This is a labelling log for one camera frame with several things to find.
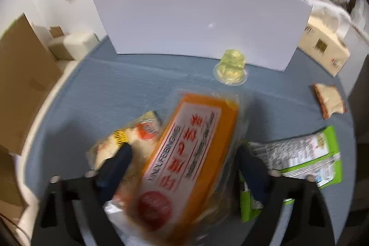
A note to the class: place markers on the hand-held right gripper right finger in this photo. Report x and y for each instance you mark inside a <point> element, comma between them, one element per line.
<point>254,175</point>

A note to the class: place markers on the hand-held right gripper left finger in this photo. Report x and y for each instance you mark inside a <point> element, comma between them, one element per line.
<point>114,169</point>

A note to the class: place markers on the orange snack packet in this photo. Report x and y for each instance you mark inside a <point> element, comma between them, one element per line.
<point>184,165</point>

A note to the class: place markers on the white box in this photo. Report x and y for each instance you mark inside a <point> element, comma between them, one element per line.
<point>201,24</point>

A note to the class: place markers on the bright green snack packet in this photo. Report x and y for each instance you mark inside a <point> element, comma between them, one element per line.
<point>248,205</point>

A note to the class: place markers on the white orange-ended snack packet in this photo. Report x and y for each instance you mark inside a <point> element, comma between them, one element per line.
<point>138,130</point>

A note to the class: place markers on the long white green-ended snack packet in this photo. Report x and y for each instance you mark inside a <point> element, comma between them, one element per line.
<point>299,156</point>

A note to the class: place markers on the brown sandwich cracker packet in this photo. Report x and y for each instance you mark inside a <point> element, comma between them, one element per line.
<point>330,100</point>

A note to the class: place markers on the small green jelly cup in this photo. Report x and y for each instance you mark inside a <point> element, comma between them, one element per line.
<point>231,68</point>

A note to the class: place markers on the flat cardboard sheet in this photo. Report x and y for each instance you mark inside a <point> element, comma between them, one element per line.
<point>26,84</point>

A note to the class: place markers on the beige tissue box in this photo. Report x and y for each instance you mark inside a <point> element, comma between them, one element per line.
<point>323,41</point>

